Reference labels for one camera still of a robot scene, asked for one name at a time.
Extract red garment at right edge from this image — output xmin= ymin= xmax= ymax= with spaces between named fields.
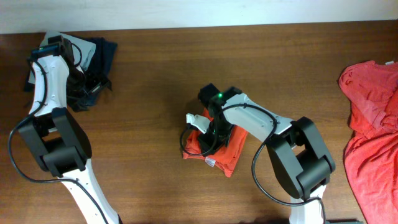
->
xmin=338 ymin=60 xmax=397 ymax=223

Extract black camera cable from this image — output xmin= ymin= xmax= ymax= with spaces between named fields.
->
xmin=7 ymin=42 xmax=109 ymax=224
xmin=179 ymin=103 xmax=326 ymax=224

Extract folded dark navy garment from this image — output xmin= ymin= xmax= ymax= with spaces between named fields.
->
xmin=28 ymin=35 xmax=117 ymax=117

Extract red printed soccer t-shirt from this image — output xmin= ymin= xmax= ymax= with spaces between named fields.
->
xmin=182 ymin=126 xmax=248 ymax=177

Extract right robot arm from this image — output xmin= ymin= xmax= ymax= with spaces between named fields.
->
xmin=196 ymin=83 xmax=335 ymax=223

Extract left black camera cable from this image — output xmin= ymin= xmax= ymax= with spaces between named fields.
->
xmin=7 ymin=42 xmax=109 ymax=224

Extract folded light grey garment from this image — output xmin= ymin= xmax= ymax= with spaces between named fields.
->
xmin=33 ymin=31 xmax=96 ymax=87

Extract right black camera cable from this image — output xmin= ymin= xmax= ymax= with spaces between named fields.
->
xmin=179 ymin=103 xmax=326 ymax=224

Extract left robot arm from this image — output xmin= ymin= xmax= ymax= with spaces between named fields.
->
xmin=7 ymin=34 xmax=122 ymax=223

